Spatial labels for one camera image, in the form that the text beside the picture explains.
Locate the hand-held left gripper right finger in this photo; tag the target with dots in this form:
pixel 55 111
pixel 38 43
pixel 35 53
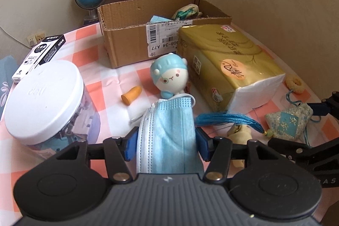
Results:
pixel 202 146

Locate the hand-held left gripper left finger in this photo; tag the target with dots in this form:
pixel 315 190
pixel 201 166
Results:
pixel 127 148

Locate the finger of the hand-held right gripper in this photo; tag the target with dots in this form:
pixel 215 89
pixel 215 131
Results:
pixel 328 109
pixel 304 153

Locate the blue patterned sachet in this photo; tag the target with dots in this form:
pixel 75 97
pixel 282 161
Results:
pixel 288 122

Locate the cream sachet with blue tassel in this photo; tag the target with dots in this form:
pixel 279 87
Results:
pixel 225 120

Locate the blue face mask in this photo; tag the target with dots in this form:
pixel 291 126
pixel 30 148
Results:
pixel 159 19
pixel 169 136

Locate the brown cardboard box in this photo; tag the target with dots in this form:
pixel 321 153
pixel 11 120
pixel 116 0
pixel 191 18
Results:
pixel 124 40

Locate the beige bamboo print sachet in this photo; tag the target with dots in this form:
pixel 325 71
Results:
pixel 189 10

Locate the orange finger cot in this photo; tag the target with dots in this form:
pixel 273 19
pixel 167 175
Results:
pixel 131 95

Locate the pink white checkered tablecloth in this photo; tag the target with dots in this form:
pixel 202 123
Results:
pixel 116 77

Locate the toy figure with blue hat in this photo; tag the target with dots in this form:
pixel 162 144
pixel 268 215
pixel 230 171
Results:
pixel 169 75

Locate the gold tissue pack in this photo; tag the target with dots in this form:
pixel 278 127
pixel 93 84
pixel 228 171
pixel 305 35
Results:
pixel 225 61

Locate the clear jar with white lid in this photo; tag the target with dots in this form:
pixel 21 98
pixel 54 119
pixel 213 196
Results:
pixel 45 99

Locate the black and white box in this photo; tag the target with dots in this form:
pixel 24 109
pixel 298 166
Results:
pixel 43 54

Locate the blue embroidered bedsheet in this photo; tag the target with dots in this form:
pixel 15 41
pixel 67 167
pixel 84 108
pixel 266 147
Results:
pixel 6 83

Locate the white wall socket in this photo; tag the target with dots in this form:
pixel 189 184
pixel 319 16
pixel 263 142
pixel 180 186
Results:
pixel 41 37
pixel 31 41

